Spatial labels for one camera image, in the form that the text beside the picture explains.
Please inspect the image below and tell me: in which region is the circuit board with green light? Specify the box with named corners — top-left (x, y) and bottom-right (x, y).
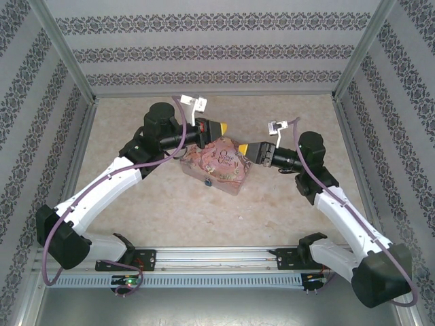
top-left (110, 275), bottom-right (142, 287)

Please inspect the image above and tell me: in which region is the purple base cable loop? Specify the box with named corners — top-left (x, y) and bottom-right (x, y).
top-left (98, 259), bottom-right (144, 297)

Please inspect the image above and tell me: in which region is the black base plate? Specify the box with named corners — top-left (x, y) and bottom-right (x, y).
top-left (275, 247), bottom-right (327, 272)
top-left (94, 249), bottom-right (158, 272)

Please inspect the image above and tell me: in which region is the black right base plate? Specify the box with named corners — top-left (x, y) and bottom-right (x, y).
top-left (275, 247), bottom-right (327, 272)

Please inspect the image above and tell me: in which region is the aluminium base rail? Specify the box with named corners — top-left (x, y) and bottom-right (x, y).
top-left (33, 247), bottom-right (354, 272)

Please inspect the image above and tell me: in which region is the slotted grey cable duct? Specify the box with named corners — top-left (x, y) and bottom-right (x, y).
top-left (47, 273), bottom-right (303, 289)

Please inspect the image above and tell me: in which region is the aluminium frame side beam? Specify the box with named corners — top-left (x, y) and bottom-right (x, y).
top-left (331, 96), bottom-right (398, 245)
top-left (33, 98), bottom-right (100, 252)

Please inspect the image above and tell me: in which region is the aluminium frame back beam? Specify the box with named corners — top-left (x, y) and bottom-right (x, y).
top-left (93, 88), bottom-right (337, 100)

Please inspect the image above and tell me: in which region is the pink illustrated tin box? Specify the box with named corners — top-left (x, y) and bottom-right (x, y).
top-left (179, 135), bottom-right (254, 198)

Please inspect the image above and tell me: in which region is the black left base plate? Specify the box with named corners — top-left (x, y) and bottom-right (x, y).
top-left (94, 249), bottom-right (158, 272)

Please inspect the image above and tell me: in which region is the aluminium frame corner post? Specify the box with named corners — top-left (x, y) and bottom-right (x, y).
top-left (332, 0), bottom-right (398, 103)
top-left (27, 0), bottom-right (98, 105)

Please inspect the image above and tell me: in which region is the circuit board with red wires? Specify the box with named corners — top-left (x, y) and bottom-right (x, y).
top-left (303, 272), bottom-right (329, 293)

